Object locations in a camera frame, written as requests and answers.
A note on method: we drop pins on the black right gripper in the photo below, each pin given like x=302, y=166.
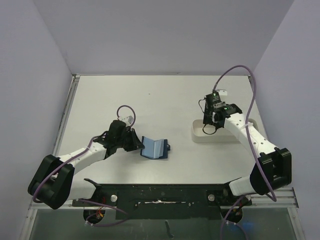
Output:
x=207, y=119

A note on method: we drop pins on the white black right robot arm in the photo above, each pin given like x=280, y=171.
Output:
x=273, y=166

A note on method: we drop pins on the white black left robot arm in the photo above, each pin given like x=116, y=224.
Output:
x=53, y=184

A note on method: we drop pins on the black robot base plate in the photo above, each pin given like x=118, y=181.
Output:
x=162, y=201

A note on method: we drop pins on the blue leather card holder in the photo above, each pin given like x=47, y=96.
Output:
x=155, y=149

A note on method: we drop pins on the white plastic card tray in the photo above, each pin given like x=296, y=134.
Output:
x=221, y=136

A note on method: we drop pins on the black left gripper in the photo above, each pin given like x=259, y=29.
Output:
x=135, y=142

